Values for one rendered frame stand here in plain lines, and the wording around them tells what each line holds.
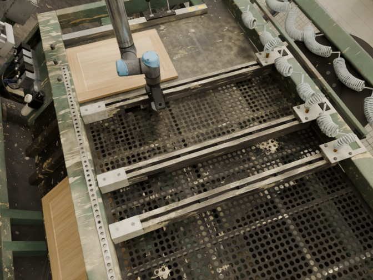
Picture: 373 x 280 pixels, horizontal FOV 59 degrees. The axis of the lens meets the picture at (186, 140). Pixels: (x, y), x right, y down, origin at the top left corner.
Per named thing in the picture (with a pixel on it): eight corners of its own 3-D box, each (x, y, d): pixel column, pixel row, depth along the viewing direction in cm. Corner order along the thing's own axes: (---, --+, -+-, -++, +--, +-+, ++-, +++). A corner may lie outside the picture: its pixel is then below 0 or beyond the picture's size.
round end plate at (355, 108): (235, 82, 242) (331, 4, 213) (238, 85, 247) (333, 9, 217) (290, 172, 201) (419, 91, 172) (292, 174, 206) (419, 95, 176)
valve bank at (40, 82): (-2, 55, 197) (19, 28, 188) (20, 65, 208) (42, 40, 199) (3, 118, 172) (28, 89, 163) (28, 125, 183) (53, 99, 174)
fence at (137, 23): (63, 40, 204) (61, 35, 201) (204, 8, 223) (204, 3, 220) (64, 45, 202) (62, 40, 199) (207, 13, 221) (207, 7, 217)
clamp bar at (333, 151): (110, 226, 139) (97, 204, 119) (344, 145, 163) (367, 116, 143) (115, 248, 134) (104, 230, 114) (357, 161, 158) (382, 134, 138)
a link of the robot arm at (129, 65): (118, 68, 155) (141, 65, 156) (118, 80, 146) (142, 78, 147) (115, 52, 149) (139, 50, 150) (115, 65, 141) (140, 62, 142)
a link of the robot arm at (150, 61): (139, 50, 145) (158, 48, 146) (141, 68, 154) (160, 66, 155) (140, 62, 141) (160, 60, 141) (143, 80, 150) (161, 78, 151)
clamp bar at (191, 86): (82, 113, 173) (69, 81, 153) (280, 59, 196) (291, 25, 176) (85, 127, 168) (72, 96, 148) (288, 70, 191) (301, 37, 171)
